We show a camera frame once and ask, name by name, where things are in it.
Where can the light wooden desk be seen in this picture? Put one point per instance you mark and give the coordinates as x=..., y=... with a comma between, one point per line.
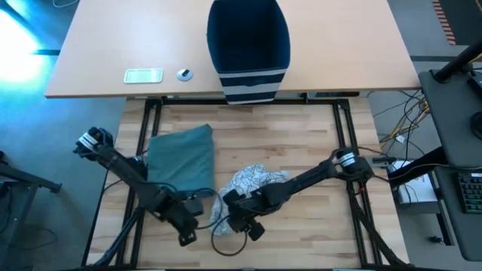
x=339, y=37

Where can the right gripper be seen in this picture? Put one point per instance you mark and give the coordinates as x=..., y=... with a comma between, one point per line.
x=244, y=212

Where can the white box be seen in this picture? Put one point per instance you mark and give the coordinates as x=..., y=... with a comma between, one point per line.
x=418, y=192

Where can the grey metal table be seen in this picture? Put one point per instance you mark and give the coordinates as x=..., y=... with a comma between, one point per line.
x=26, y=180

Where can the grey patterned garment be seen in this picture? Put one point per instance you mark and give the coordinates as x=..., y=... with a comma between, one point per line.
x=248, y=177

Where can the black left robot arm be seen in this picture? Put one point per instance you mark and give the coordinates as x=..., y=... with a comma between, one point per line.
x=120, y=165

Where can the round grey desk grommet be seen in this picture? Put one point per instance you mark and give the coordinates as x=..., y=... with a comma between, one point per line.
x=185, y=75

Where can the black metal table frame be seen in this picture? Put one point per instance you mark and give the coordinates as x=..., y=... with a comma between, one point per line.
x=339, y=113

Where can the navy white striped fabric bin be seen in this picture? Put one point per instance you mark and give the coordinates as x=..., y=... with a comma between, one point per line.
x=248, y=37

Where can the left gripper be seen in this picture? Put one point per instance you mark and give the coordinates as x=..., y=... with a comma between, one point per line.
x=179, y=216

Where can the black office desk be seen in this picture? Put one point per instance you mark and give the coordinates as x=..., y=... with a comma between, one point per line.
x=448, y=120

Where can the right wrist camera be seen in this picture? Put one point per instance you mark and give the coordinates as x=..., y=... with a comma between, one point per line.
x=231, y=197

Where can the black pole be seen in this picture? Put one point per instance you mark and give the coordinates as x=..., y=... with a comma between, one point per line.
x=457, y=62

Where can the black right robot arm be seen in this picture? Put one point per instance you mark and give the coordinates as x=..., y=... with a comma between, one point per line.
x=320, y=177

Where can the teal shirt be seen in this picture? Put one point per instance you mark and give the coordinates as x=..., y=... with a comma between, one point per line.
x=180, y=158

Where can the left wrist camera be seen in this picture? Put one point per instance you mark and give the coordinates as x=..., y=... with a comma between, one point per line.
x=194, y=207

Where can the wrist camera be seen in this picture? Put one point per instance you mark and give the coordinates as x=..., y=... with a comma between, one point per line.
x=231, y=197
x=194, y=207

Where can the backlit keyboard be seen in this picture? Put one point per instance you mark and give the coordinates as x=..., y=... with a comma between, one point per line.
x=472, y=192

